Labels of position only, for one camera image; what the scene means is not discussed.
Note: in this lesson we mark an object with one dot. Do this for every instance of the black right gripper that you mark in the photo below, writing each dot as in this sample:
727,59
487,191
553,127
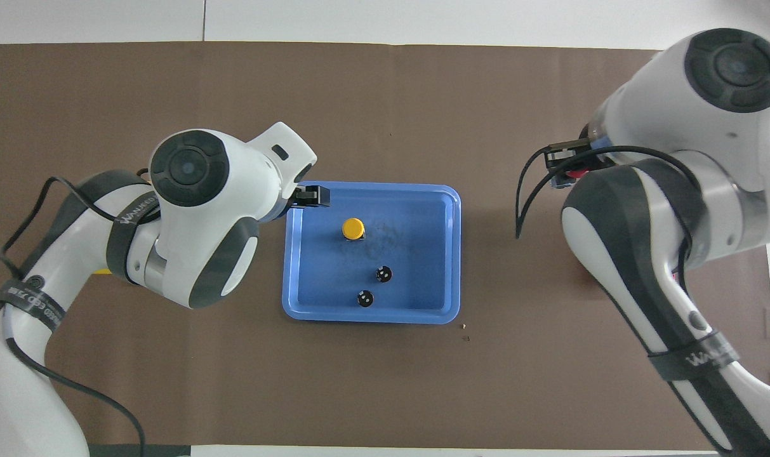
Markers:
565,155

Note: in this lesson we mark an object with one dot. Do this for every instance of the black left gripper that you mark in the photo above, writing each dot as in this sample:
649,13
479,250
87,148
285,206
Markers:
311,195

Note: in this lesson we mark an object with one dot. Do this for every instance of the red push button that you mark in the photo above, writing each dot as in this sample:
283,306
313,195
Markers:
575,172

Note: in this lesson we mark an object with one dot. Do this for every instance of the yellow push button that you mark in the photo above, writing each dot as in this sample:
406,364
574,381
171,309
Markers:
353,227

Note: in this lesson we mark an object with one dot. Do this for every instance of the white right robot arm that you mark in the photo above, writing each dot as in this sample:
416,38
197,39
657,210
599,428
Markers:
708,127

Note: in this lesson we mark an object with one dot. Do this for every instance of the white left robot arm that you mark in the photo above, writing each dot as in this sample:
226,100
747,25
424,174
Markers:
194,209

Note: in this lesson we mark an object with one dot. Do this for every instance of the black cylindrical capacitor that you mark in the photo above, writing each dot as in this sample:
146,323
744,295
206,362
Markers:
365,298
384,274

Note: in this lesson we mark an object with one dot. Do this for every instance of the brown table mat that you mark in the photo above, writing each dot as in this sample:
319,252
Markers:
384,101

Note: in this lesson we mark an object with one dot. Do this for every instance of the blue plastic tray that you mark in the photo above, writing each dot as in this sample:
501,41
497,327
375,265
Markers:
423,254

